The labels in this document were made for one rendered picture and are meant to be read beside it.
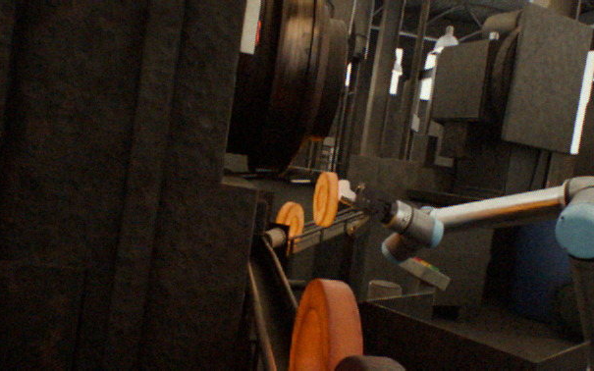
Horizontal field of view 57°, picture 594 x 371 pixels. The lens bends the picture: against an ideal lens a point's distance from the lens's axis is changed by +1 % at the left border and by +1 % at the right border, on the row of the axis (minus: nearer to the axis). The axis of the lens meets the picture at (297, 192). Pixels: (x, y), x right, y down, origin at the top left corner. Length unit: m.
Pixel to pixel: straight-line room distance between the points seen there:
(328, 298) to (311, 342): 0.12
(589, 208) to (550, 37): 3.65
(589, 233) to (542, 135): 3.55
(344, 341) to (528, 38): 4.35
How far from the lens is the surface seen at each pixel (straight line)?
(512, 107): 4.61
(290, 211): 1.74
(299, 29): 1.08
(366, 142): 10.07
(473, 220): 1.69
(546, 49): 4.92
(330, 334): 0.52
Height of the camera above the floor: 0.91
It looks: 3 degrees down
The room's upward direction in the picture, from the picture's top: 8 degrees clockwise
